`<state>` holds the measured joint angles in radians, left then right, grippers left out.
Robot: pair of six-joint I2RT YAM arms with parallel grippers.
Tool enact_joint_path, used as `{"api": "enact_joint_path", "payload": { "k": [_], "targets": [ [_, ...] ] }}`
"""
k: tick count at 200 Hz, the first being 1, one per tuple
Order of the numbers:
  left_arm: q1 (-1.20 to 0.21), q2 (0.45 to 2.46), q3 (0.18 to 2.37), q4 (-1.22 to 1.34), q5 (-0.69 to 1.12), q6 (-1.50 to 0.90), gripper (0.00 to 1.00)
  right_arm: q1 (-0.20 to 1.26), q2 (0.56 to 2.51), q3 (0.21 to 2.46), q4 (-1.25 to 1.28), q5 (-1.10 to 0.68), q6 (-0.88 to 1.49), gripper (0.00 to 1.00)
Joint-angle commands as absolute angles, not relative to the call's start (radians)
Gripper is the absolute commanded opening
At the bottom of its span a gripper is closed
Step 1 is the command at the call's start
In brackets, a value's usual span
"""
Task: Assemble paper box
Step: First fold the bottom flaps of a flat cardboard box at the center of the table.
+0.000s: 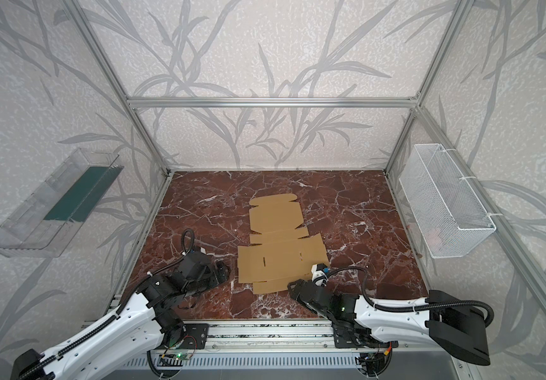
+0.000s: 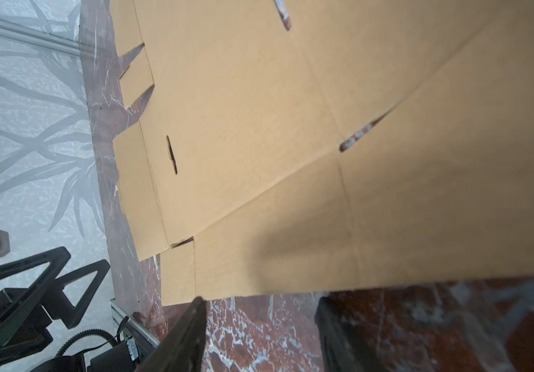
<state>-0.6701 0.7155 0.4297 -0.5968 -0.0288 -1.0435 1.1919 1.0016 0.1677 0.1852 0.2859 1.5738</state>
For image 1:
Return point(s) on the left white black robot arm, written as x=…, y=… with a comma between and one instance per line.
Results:
x=142, y=322

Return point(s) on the green circuit board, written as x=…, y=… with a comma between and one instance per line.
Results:
x=177, y=356

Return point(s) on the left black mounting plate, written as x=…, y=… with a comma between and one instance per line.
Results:
x=193, y=337

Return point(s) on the white wire mesh basket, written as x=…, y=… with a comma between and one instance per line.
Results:
x=441, y=196

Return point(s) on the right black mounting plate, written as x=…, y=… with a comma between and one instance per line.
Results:
x=356, y=336

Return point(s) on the black mounting plate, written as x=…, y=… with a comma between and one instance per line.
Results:
x=193, y=337
x=356, y=336

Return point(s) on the aluminium frame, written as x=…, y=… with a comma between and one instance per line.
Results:
x=522, y=260

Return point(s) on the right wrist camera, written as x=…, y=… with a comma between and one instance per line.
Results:
x=320, y=274

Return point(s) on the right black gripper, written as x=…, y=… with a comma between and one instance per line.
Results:
x=299, y=286

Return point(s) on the brown cardboard box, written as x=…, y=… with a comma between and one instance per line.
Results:
x=281, y=249

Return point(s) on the pink item in basket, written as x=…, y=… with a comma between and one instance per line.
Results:
x=433, y=238

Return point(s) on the green mat in bin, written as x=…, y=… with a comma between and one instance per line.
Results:
x=83, y=196

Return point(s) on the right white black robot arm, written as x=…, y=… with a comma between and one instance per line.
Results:
x=457, y=326

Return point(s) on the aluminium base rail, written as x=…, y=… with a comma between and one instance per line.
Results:
x=272, y=336

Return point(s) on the clear plastic wall bin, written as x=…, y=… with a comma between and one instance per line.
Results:
x=25, y=233

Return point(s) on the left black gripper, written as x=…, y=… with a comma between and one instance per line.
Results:
x=216, y=281

